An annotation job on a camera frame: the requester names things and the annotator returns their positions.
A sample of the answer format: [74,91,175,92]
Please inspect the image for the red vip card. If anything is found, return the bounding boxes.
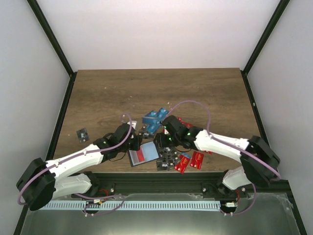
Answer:
[190,151,204,169]
[133,150,146,164]
[174,153,191,174]

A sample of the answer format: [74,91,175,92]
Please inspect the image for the black leather card holder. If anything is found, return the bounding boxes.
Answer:
[128,141,160,167]

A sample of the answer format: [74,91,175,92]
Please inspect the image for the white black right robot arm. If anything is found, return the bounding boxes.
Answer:
[154,115,281,197]

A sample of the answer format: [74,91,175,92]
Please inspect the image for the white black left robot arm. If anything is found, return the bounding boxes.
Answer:
[16,121,142,211]

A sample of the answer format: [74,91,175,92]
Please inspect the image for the black card near blue pile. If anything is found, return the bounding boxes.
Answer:
[138,131,151,139]

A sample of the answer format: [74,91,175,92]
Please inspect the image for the blue card top of pile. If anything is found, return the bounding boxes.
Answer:
[142,108,169,125]

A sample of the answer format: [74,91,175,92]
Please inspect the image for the lone black VIP card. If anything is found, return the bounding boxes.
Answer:
[76,128,89,143]

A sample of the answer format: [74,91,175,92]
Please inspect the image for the black front frame rail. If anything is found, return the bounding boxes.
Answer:
[31,171,289,196]

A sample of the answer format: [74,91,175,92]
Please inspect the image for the light blue slotted cable duct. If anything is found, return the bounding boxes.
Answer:
[42,200,221,212]

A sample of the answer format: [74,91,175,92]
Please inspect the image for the black aluminium frame post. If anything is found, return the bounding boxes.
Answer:
[243,0,291,74]

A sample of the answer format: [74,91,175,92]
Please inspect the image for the black left frame post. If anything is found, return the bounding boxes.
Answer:
[26,0,75,77]

